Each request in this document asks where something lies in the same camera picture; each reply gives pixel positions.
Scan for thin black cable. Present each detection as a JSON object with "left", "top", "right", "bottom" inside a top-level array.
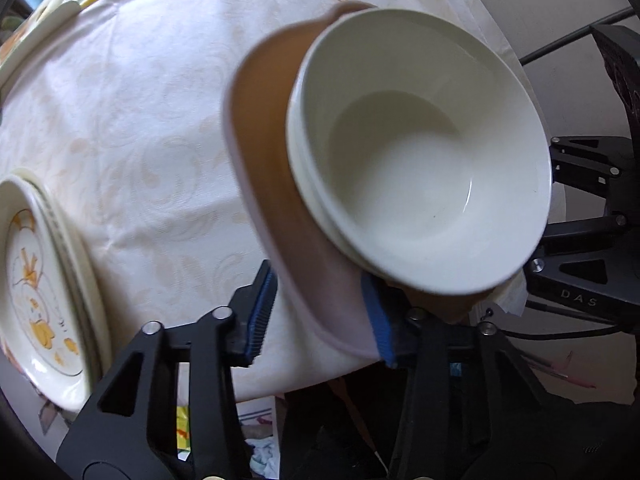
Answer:
[{"left": 500, "top": 326, "right": 636, "bottom": 337}]

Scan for cream patterned tablecloth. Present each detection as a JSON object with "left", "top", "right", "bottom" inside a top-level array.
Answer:
[{"left": 0, "top": 0, "right": 571, "bottom": 403}]

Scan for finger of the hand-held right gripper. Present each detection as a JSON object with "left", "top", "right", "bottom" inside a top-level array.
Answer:
[
  {"left": 549, "top": 135, "right": 640, "bottom": 196},
  {"left": 524, "top": 215, "right": 640, "bottom": 322}
]

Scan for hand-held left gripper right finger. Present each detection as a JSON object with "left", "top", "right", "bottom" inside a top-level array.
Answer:
[{"left": 360, "top": 274, "right": 591, "bottom": 480}]

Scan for duck print plate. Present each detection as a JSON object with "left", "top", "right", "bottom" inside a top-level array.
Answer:
[{"left": 0, "top": 177, "right": 98, "bottom": 411}]

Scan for yellow plastic bag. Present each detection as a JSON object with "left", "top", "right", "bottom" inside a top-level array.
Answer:
[{"left": 175, "top": 405, "right": 194, "bottom": 453}]

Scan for brown irregular ceramic bowl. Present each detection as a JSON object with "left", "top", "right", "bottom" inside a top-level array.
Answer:
[{"left": 222, "top": 2, "right": 526, "bottom": 361}]

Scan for small plain white bowl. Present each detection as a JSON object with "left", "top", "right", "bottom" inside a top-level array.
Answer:
[{"left": 287, "top": 8, "right": 554, "bottom": 295}]

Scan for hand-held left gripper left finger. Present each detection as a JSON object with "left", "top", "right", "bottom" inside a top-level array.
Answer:
[{"left": 56, "top": 260, "right": 279, "bottom": 480}]

